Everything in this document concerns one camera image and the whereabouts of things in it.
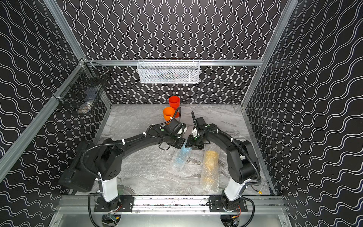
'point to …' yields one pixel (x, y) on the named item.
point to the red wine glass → (174, 102)
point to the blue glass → (179, 157)
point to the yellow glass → (210, 180)
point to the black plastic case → (83, 172)
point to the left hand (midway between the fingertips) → (183, 142)
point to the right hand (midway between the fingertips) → (189, 146)
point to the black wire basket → (83, 87)
